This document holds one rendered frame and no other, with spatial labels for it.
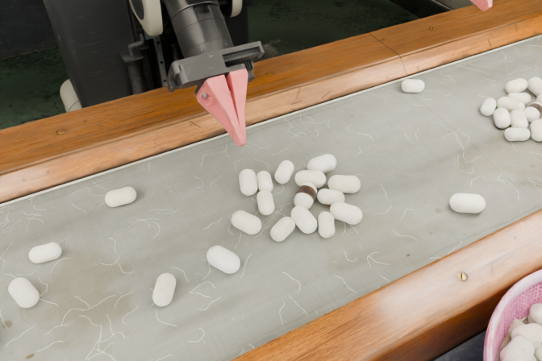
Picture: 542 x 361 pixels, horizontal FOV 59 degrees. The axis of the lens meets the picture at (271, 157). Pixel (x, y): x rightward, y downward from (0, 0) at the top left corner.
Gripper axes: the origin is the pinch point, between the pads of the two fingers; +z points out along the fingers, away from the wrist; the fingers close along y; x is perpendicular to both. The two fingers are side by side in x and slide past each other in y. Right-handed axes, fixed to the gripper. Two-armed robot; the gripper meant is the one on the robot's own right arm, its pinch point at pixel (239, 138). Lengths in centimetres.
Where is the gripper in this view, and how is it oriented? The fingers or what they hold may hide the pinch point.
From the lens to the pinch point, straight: 53.2
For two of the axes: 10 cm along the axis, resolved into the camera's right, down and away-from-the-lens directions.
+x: -3.0, 1.8, 9.4
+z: 3.4, 9.4, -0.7
